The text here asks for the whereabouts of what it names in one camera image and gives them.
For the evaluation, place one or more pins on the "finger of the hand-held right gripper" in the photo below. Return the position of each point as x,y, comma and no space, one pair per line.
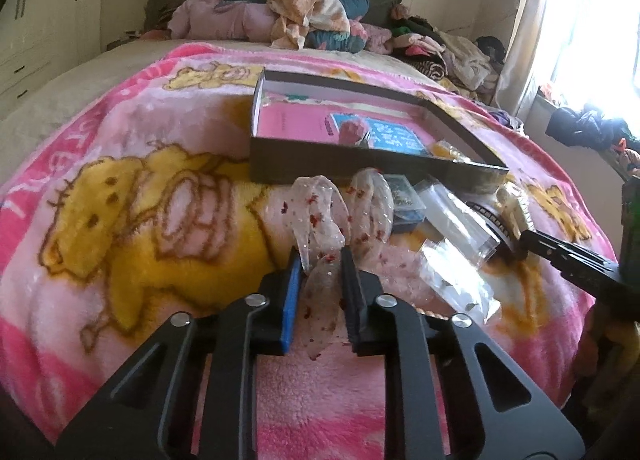
575,257

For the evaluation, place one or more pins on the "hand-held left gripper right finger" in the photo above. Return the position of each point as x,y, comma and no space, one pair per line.
351,300

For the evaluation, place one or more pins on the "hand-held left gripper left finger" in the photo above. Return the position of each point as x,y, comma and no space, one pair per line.
292,305

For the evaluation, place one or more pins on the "sheer ribbon with red dots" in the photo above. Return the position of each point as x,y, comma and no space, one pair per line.
320,205

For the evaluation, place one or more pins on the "small blue jewelry box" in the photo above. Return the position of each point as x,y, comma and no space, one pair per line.
407,195

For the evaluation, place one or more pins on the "large clear plastic bag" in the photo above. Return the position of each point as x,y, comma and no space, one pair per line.
450,215

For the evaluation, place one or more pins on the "dark cardboard box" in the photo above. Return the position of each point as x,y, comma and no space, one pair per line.
350,165

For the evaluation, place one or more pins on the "person's right forearm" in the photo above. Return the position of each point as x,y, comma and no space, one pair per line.
620,355

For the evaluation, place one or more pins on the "small clear plastic bag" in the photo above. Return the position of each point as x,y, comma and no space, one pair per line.
455,280

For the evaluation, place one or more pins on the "dark clothes on sill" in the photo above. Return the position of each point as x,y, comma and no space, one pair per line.
580,125

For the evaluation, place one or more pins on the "pink hair scrunchie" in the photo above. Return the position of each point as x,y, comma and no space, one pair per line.
352,130

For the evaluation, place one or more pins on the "blue printed card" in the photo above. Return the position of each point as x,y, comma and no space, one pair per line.
400,133

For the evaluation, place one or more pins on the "bright window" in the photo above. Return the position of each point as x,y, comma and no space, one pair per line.
600,15

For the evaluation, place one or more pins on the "white curtain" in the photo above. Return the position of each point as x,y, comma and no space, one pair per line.
530,15

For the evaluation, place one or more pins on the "pink bear print blanket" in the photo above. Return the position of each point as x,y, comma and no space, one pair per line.
150,115

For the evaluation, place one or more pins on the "pile of mixed clothes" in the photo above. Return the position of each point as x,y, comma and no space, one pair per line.
450,50

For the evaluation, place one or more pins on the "pink floral pillow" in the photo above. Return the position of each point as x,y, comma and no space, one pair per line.
375,35

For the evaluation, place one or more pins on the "pink bedding bundle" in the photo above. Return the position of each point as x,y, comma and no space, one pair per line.
225,20

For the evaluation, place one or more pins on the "dark blue floral quilt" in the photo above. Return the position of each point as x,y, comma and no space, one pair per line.
357,5

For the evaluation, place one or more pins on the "cream floral cloth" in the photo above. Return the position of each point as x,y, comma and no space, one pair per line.
305,5

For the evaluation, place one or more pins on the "beige bedspread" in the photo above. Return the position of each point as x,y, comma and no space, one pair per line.
75,75

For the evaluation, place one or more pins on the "white wardrobe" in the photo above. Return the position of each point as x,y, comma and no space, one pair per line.
45,15

